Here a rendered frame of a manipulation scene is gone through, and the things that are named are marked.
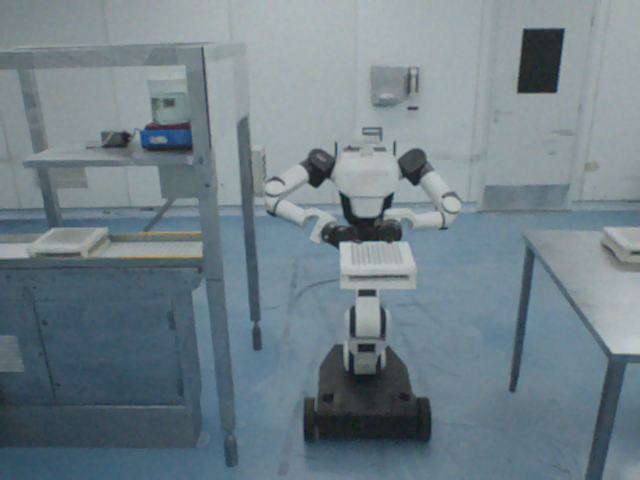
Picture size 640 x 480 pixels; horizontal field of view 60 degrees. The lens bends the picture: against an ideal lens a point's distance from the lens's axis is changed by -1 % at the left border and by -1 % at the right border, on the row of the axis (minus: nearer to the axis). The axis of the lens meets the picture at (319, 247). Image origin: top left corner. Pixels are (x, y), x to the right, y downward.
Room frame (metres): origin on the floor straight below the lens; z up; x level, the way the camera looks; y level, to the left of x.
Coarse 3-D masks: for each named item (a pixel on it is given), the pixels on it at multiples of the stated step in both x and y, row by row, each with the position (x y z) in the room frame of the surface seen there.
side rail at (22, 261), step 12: (0, 264) 2.02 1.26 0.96; (12, 264) 2.02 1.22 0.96; (24, 264) 2.02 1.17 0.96; (36, 264) 2.02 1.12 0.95; (48, 264) 2.02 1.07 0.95; (60, 264) 2.02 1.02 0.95; (72, 264) 2.02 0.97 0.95; (84, 264) 2.02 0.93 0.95; (96, 264) 2.02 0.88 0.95; (108, 264) 2.01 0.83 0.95; (120, 264) 2.01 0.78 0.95; (132, 264) 2.01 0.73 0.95; (144, 264) 2.01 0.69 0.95; (156, 264) 2.01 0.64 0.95
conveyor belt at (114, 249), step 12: (0, 252) 2.19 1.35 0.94; (12, 252) 2.19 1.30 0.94; (24, 252) 2.18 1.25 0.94; (108, 252) 2.17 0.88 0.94; (120, 252) 2.16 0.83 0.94; (132, 252) 2.16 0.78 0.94; (144, 252) 2.16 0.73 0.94; (156, 252) 2.16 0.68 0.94; (168, 252) 2.15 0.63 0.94; (180, 252) 2.15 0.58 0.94; (192, 252) 2.15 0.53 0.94; (168, 264) 2.03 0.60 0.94; (180, 264) 2.03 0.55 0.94; (192, 264) 2.03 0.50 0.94
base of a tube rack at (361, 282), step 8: (352, 280) 1.66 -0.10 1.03; (360, 280) 1.66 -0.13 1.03; (368, 280) 1.66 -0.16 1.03; (376, 280) 1.66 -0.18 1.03; (384, 280) 1.66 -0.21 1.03; (392, 280) 1.66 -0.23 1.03; (400, 280) 1.66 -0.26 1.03; (352, 288) 1.65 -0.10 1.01; (360, 288) 1.65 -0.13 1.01; (368, 288) 1.65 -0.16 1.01; (376, 288) 1.65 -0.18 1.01; (384, 288) 1.64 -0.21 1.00; (392, 288) 1.64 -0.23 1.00; (400, 288) 1.64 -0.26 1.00; (408, 288) 1.64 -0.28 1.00
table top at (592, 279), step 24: (528, 240) 2.39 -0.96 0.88; (552, 240) 2.36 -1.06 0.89; (576, 240) 2.36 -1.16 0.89; (600, 240) 2.36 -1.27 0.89; (552, 264) 2.09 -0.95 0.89; (576, 264) 2.08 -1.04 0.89; (600, 264) 2.08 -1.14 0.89; (624, 264) 2.08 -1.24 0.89; (576, 288) 1.86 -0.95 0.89; (600, 288) 1.86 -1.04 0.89; (624, 288) 1.85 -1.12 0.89; (576, 312) 1.73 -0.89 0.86; (600, 312) 1.67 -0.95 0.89; (624, 312) 1.67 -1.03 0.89; (600, 336) 1.52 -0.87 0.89; (624, 336) 1.51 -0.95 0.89; (624, 360) 1.42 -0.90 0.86
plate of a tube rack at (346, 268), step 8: (344, 248) 1.83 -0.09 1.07; (360, 248) 1.83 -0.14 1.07; (400, 248) 1.82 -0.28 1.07; (408, 248) 1.82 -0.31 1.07; (344, 256) 1.76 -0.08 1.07; (360, 256) 1.76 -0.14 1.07; (376, 256) 1.75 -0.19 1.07; (392, 256) 1.75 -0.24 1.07; (408, 256) 1.75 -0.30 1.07; (344, 264) 1.69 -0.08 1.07; (360, 264) 1.68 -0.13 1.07; (368, 264) 1.68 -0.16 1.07; (376, 264) 1.68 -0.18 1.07; (384, 264) 1.68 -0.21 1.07; (392, 264) 1.68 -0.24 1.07; (400, 264) 1.68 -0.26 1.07; (408, 264) 1.68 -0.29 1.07; (344, 272) 1.65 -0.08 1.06; (352, 272) 1.65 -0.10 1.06; (360, 272) 1.65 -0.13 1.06; (368, 272) 1.65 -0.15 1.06; (376, 272) 1.65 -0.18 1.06; (384, 272) 1.64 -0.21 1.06; (392, 272) 1.64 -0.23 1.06; (400, 272) 1.64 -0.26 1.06; (408, 272) 1.64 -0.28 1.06; (416, 272) 1.64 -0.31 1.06
